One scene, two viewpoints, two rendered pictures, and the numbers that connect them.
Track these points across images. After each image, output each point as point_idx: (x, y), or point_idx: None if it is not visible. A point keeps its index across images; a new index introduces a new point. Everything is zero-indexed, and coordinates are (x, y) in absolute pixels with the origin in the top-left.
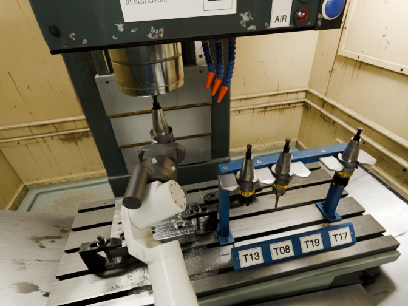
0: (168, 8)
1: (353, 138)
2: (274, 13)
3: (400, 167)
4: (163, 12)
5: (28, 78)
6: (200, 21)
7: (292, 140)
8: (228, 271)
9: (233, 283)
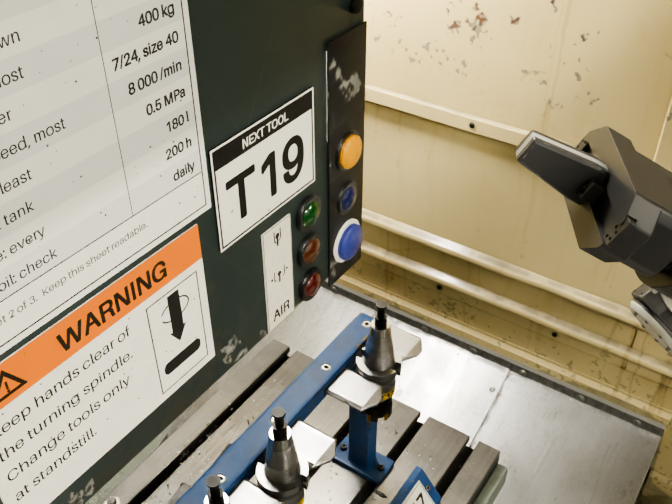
0: (100, 440)
1: (375, 325)
2: (271, 310)
3: (430, 283)
4: (92, 454)
5: None
6: (157, 413)
7: None
8: None
9: None
